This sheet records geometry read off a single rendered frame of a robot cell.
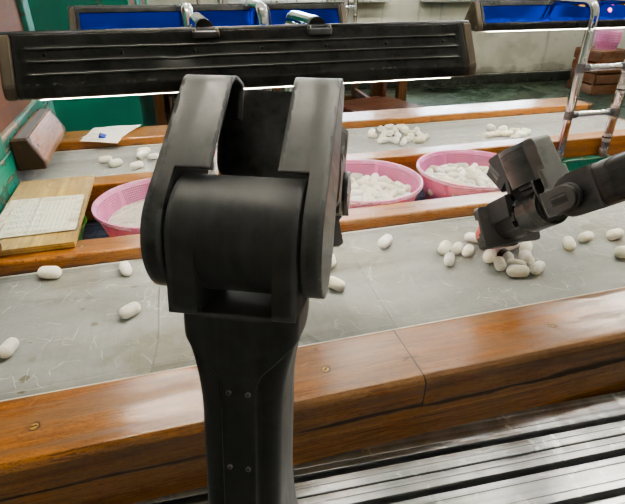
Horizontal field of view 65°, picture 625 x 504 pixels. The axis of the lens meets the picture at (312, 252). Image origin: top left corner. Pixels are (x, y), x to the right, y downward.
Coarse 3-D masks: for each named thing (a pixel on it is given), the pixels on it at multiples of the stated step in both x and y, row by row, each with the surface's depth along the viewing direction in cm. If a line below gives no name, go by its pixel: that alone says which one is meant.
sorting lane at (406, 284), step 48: (432, 240) 92; (576, 240) 92; (624, 240) 92; (0, 288) 78; (48, 288) 78; (96, 288) 78; (144, 288) 78; (384, 288) 78; (432, 288) 78; (480, 288) 78; (528, 288) 78; (576, 288) 78; (0, 336) 67; (48, 336) 67; (96, 336) 67; (144, 336) 67; (336, 336) 67; (0, 384) 59; (48, 384) 59
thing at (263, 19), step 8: (184, 0) 106; (248, 0) 111; (256, 0) 105; (176, 8) 109; (184, 8) 97; (248, 8) 111; (256, 8) 101; (264, 8) 100; (184, 16) 97; (264, 16) 100; (184, 24) 97; (264, 24) 101; (256, 88) 107; (264, 88) 107; (272, 88) 108
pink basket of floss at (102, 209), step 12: (144, 180) 111; (108, 192) 104; (120, 192) 107; (144, 192) 111; (96, 204) 99; (108, 204) 104; (120, 204) 107; (96, 216) 94; (108, 216) 103; (108, 228) 93; (120, 228) 90; (132, 228) 90
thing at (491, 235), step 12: (480, 216) 79; (480, 228) 79; (492, 228) 79; (504, 228) 77; (516, 228) 75; (480, 240) 79; (492, 240) 79; (504, 240) 79; (516, 240) 80; (528, 240) 80
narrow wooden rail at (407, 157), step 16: (464, 144) 135; (480, 144) 135; (496, 144) 135; (512, 144) 135; (576, 144) 140; (592, 144) 141; (624, 144) 145; (384, 160) 126; (400, 160) 127; (416, 160) 128; (464, 160) 132; (112, 176) 114; (128, 176) 114; (144, 176) 114; (96, 192) 110
